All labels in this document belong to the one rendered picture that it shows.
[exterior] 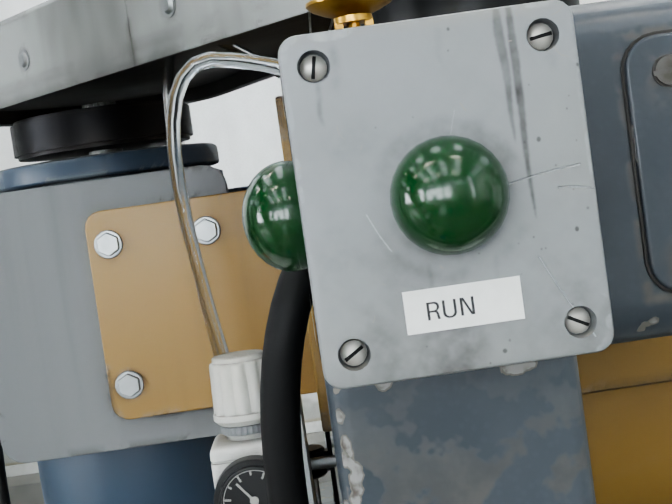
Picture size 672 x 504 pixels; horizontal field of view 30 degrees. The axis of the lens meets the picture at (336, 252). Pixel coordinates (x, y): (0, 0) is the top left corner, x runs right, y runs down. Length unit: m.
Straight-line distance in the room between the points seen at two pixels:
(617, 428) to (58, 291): 0.33
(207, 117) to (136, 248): 4.81
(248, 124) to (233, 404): 4.98
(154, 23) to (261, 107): 4.91
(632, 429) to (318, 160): 0.40
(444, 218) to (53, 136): 0.53
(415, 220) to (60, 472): 0.55
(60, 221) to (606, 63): 0.45
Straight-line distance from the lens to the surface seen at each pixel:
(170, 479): 0.81
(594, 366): 0.63
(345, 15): 0.40
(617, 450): 0.69
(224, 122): 5.55
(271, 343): 0.38
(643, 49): 0.38
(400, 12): 0.49
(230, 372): 0.58
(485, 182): 0.30
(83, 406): 0.77
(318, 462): 0.61
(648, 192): 0.38
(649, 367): 0.64
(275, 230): 0.32
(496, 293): 0.32
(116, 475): 0.81
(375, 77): 0.32
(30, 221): 0.77
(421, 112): 0.32
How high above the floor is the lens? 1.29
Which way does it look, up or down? 3 degrees down
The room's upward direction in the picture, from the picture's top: 8 degrees counter-clockwise
